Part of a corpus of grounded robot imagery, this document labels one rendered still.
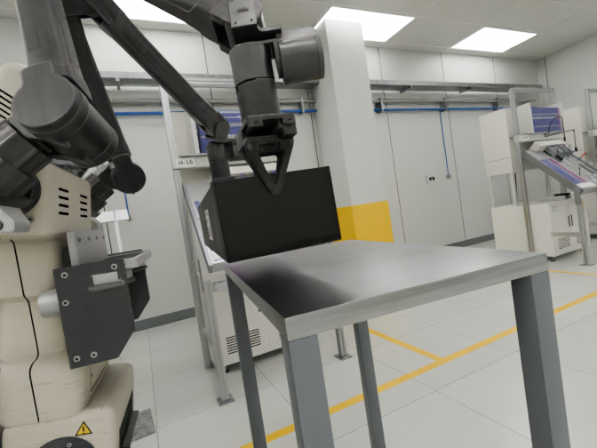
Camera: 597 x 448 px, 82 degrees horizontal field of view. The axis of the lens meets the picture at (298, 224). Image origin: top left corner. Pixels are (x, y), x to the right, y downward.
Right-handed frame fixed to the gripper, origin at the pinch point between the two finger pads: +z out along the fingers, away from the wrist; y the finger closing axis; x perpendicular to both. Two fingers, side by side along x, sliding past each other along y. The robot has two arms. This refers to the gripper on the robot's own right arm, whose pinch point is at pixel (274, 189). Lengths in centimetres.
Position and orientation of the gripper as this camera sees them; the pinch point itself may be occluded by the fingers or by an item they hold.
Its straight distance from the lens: 49.1
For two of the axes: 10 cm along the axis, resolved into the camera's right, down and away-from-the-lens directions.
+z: 1.8, 9.8, 0.3
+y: -3.1, 0.2, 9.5
